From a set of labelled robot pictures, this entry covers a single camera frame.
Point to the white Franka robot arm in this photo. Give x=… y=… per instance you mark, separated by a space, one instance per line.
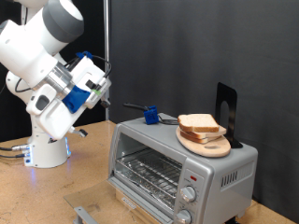
x=46 y=152

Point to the thick bread slice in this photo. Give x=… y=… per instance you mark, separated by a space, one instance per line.
x=199 y=122

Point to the metal pole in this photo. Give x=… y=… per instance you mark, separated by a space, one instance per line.
x=107 y=31

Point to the black backdrop curtain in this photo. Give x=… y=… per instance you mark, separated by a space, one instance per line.
x=93 y=31

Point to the round wooden cutting board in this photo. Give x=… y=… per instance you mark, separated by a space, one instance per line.
x=208 y=150

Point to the silver toaster oven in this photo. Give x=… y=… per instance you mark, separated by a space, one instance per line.
x=236 y=193

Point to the grey backdrop curtain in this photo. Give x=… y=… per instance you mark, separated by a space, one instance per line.
x=193 y=56

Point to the metal spatula with blue block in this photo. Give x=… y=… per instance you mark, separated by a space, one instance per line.
x=151 y=115

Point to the blue printed mount bracket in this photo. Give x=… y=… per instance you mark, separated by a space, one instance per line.
x=74 y=99

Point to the thin bread slice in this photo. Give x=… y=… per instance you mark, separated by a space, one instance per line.
x=199 y=140

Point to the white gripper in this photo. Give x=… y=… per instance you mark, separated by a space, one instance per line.
x=53 y=121

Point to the black metal bookend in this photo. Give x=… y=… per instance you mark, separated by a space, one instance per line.
x=232 y=96

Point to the silver oven knob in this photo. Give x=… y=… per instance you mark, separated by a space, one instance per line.
x=183 y=217
x=188 y=193

